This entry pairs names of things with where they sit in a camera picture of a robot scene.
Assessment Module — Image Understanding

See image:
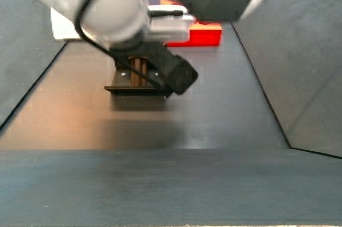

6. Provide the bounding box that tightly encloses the black cable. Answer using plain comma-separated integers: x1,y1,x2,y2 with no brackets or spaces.
73,0,170,92

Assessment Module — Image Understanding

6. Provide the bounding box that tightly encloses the red peg board block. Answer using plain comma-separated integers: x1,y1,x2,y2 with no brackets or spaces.
160,0,223,47

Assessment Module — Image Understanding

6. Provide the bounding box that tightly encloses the black curved fixture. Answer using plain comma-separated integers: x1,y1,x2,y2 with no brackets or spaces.
104,57,172,97

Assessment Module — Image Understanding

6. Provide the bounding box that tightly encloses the brown three-prong peg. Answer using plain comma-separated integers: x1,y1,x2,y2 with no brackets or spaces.
129,57,148,87

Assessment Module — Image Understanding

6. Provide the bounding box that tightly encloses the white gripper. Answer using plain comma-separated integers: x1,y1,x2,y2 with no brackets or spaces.
145,5,194,42

